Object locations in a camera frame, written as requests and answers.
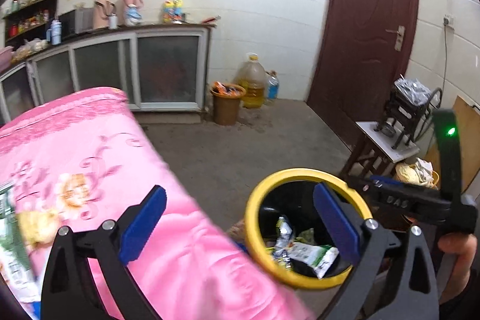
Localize microwave oven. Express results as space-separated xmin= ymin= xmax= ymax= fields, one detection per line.
xmin=58 ymin=7 xmax=94 ymax=40

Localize green white milk carton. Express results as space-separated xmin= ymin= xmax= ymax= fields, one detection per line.
xmin=288 ymin=242 xmax=339 ymax=280

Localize pink thermos left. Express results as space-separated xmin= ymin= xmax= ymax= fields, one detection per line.
xmin=93 ymin=0 xmax=116 ymax=29

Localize cooking oil jug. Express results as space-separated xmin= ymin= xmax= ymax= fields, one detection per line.
xmin=233 ymin=53 xmax=266 ymax=109

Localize brown trash bucket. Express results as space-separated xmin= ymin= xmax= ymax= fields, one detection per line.
xmin=210 ymin=81 xmax=246 ymax=126

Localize yellow rimmed black trash bin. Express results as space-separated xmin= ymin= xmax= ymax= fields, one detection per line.
xmin=244 ymin=168 xmax=372 ymax=290

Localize small blue water bottle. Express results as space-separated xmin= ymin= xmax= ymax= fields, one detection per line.
xmin=266 ymin=70 xmax=279 ymax=101

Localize dark red wooden door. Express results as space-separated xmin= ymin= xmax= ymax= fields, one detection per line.
xmin=307 ymin=0 xmax=419 ymax=148

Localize yellow paper napkin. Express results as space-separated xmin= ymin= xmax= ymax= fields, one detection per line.
xmin=17 ymin=210 xmax=61 ymax=248

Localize dark spice shelf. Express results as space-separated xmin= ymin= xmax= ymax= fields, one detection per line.
xmin=2 ymin=0 xmax=58 ymax=49

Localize small wooden stool table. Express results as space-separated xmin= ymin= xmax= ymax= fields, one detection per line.
xmin=339 ymin=121 xmax=420 ymax=179

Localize person right hand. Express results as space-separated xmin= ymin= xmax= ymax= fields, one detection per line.
xmin=438 ymin=233 xmax=478 ymax=304

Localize light blue lidded cup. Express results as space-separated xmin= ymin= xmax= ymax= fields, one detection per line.
xmin=46 ymin=19 xmax=62 ymax=46

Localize yellow detergent bottles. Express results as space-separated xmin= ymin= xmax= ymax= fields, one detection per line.
xmin=162 ymin=0 xmax=185 ymax=23

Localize kitchen counter cabinet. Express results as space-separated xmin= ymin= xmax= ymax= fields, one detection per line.
xmin=1 ymin=23 xmax=214 ymax=124

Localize black metal machine on stool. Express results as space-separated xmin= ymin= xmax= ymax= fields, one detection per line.
xmin=374 ymin=76 xmax=443 ymax=149

